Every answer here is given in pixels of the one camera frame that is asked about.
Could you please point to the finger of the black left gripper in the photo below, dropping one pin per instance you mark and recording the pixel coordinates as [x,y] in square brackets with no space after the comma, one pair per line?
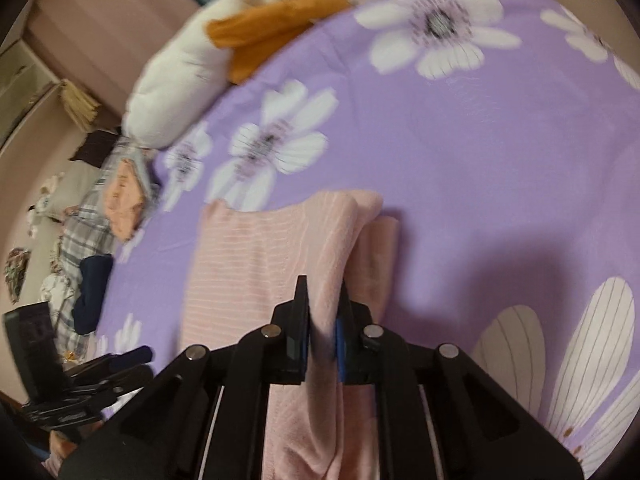
[114,363]
[127,379]

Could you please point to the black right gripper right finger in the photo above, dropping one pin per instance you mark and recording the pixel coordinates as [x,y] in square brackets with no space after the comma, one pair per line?
[365,350]

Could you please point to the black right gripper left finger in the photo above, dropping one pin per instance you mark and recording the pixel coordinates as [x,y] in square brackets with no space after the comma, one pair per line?
[277,353]

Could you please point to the pink striped garment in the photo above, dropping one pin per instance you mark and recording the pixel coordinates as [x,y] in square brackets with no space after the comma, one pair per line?
[245,263]

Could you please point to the orange printed folded clothes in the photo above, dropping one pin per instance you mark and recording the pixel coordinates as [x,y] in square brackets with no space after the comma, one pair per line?
[124,201]

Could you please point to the person left hand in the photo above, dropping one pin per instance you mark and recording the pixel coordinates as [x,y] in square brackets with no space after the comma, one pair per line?
[62,446]

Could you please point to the dark navy cloth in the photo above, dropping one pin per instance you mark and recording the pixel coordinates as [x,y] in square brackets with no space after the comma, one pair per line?
[95,273]

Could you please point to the yellow book stack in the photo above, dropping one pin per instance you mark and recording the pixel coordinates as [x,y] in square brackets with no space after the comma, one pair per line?
[79,106]

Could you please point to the purple floral bed sheet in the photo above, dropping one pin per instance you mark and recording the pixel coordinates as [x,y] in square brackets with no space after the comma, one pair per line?
[504,139]

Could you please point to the white plush goose toy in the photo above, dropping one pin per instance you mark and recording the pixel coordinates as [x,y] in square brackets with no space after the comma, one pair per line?
[224,43]

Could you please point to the white shelf cabinet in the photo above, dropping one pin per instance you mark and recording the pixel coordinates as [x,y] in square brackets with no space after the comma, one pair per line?
[25,80]

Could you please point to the beige pleated curtain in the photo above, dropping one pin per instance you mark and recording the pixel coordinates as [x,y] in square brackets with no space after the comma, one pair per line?
[101,45]

